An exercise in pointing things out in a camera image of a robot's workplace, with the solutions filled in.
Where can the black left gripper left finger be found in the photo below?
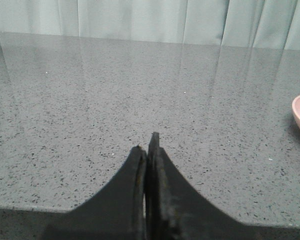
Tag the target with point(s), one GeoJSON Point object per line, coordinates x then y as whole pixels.
{"type": "Point", "coordinates": [114, 213]}

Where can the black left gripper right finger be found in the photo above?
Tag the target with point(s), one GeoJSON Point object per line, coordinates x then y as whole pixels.
{"type": "Point", "coordinates": [176, 211]}

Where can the white curtain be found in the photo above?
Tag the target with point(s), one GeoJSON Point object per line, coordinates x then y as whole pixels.
{"type": "Point", "coordinates": [241, 23]}

